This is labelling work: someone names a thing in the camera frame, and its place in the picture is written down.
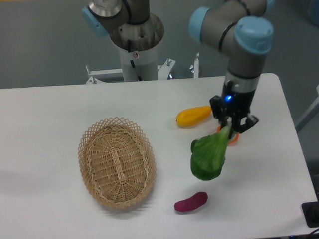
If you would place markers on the yellow papaya half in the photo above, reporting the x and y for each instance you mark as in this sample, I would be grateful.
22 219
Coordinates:
193 116

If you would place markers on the orange tangerine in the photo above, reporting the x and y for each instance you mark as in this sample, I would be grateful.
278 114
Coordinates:
233 139

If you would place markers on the white metal base frame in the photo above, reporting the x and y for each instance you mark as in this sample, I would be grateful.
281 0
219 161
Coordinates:
164 72

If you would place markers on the black device at table edge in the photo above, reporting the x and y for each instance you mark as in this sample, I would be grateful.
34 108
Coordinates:
311 213

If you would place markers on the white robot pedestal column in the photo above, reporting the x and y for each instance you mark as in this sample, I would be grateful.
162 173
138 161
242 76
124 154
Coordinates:
139 65

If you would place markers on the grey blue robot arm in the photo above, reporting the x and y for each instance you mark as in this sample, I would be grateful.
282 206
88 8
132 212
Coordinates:
237 30

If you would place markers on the green bok choy vegetable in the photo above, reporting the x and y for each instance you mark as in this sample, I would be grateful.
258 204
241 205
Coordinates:
208 154

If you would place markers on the woven wicker basket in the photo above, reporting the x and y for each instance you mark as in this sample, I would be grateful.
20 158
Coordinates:
117 163

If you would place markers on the purple sweet potato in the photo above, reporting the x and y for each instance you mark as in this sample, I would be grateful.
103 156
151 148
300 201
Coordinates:
191 203

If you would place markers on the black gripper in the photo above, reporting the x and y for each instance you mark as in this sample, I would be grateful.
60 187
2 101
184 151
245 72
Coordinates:
235 104

